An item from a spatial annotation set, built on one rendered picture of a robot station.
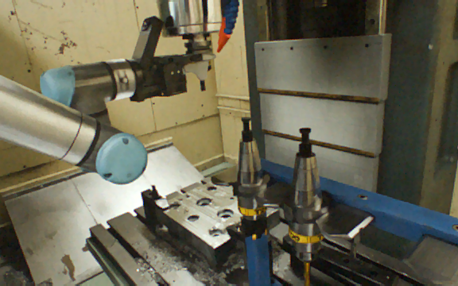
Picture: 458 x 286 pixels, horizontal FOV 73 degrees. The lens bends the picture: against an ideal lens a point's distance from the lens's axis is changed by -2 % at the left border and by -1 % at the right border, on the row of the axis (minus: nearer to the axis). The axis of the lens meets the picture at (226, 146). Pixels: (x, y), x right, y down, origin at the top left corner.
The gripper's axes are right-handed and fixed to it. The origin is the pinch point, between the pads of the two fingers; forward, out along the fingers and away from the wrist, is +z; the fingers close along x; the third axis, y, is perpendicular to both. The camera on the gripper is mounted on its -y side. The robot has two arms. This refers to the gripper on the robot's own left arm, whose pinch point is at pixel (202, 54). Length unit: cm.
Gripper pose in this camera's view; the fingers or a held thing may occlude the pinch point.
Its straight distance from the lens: 77.9
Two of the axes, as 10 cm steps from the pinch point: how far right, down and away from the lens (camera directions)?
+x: 7.0, 1.8, -6.9
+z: 7.0, -3.1, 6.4
